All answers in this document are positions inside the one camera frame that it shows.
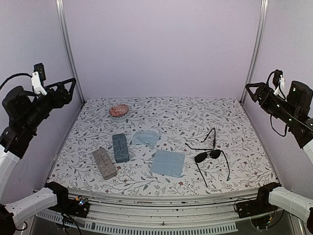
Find black aviator sunglasses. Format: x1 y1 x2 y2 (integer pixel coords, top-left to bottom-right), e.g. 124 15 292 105
194 149 230 187

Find blue-grey glasses case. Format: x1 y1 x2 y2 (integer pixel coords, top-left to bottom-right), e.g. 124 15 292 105
112 133 130 163

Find aluminium post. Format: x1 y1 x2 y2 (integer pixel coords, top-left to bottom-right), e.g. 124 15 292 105
55 0 86 104
240 0 269 103

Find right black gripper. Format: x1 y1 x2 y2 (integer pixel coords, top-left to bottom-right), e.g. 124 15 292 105
246 82 298 125

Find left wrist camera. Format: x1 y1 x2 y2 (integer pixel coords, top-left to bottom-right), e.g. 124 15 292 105
31 63 47 95

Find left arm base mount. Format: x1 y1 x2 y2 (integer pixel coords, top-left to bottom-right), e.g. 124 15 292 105
45 182 90 218

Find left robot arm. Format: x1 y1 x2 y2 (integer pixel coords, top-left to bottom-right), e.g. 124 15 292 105
0 72 76 235

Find beige-grey glasses case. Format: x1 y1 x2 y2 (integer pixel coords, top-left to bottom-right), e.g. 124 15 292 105
92 147 117 180

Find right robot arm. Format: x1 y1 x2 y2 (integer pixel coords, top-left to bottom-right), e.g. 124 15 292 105
246 81 313 233

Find thin black-framed glasses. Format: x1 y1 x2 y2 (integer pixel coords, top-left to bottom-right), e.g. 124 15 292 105
185 127 216 151

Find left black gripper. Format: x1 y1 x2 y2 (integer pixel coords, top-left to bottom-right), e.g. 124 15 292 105
24 77 77 131

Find front aluminium rail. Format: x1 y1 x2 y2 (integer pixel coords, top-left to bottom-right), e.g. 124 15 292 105
29 188 296 233

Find left aluminium post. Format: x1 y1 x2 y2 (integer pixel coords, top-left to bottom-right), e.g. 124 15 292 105
55 0 86 104

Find light blue cloth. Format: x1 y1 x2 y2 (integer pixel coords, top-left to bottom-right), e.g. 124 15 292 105
132 131 161 149
151 150 185 178

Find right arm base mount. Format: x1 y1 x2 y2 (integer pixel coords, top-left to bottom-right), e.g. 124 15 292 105
234 182 281 218

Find right aluminium post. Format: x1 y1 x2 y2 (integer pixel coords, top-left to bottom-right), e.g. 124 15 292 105
240 0 269 103

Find crumpled light blue cloth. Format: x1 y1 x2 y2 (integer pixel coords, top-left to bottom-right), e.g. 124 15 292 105
132 131 161 149

